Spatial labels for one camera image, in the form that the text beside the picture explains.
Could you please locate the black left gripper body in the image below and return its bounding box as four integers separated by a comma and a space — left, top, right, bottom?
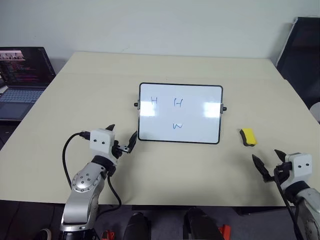
111, 139, 132, 160

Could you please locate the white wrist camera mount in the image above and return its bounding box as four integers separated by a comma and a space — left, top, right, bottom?
284, 152, 314, 186
89, 128, 116, 157

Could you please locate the yellow and black eraser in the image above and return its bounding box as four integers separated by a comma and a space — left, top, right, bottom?
236, 127, 259, 147

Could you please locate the small black-framed whiteboard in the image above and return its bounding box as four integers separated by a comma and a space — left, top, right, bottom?
133, 82, 228, 146

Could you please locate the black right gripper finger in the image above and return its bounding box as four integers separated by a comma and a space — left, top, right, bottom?
273, 148, 287, 164
251, 154, 275, 183

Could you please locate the dark rounded shape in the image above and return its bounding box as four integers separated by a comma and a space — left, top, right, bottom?
123, 211, 152, 240
183, 207, 221, 240

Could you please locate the open laptop with blue keyboard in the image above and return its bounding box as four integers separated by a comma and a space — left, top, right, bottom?
0, 46, 57, 122

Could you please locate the dark shoe with white sole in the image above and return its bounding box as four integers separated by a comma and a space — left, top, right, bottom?
31, 228, 53, 240

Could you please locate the red and black object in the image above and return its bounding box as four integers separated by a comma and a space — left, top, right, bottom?
100, 230, 116, 240
218, 224, 232, 240

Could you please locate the black leaning panel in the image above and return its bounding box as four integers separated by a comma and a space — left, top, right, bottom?
275, 16, 320, 109

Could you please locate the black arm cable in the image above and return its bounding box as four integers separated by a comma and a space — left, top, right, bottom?
273, 166, 305, 240
62, 130, 123, 221

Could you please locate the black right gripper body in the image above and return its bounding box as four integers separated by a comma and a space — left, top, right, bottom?
273, 161, 293, 186

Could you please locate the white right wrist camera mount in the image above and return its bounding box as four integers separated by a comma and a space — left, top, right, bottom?
284, 152, 314, 186

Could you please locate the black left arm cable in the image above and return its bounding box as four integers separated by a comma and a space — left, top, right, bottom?
62, 130, 123, 221

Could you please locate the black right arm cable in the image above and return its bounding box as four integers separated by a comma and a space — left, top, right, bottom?
273, 166, 305, 240

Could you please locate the white rounded object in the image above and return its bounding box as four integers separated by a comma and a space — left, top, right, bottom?
309, 101, 320, 124

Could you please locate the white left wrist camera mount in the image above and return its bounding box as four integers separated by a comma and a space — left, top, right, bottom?
89, 128, 116, 157

